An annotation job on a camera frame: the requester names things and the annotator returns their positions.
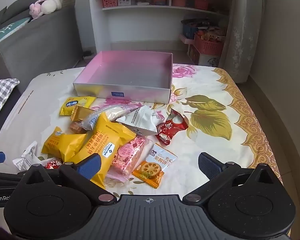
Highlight red white snack packet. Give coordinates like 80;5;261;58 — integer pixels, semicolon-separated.
155;109;188;146

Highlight small yellow snack packet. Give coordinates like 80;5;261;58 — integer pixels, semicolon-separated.
59;96;97;116

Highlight pale translucent snack packet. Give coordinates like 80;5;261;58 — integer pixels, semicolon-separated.
81;105;140;131

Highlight orange snack packet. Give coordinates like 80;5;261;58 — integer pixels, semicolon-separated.
70;121;87;133

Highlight large yellow snack packet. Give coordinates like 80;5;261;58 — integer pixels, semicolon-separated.
41;127;87;163
71;112;137;189

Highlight white patterned storage box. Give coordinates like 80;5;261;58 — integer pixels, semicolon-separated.
189;45;220;67

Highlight teal cushion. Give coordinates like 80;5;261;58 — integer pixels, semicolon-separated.
0;17;32;49

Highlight floral blanket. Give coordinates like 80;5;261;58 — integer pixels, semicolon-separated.
0;64;283;198

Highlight pink snack packet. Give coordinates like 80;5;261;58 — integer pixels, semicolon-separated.
107;136;153;183

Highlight pink floor basket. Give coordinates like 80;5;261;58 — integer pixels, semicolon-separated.
194;34;224;55

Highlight orange white biscuit packet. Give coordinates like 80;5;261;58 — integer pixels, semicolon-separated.
132;143;178;189

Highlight white shelf desk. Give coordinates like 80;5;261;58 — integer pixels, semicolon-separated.
87;0;234;53

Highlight gold snack packet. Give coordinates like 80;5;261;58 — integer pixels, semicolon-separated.
70;106;95;122

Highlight pink cardboard box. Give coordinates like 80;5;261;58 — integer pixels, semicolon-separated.
73;50;174;104

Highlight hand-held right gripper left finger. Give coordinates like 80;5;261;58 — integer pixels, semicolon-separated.
21;153;117;203

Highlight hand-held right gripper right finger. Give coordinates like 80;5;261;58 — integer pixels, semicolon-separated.
182;152;275;203

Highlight blue storage box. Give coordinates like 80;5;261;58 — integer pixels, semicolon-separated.
182;21;198;39

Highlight grey sofa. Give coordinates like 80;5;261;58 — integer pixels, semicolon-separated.
0;4;84;93

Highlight grey checked cushion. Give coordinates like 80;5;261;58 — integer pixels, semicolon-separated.
0;78;20;125

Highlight red small basket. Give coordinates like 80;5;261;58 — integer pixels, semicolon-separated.
195;0;210;10

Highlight lace curtain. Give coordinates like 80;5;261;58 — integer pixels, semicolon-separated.
219;0;269;83

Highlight small red snack packet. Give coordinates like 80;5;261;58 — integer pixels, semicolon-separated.
44;158;63;170

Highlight pink white plush toy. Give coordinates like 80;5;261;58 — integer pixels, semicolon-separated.
29;0;62;19

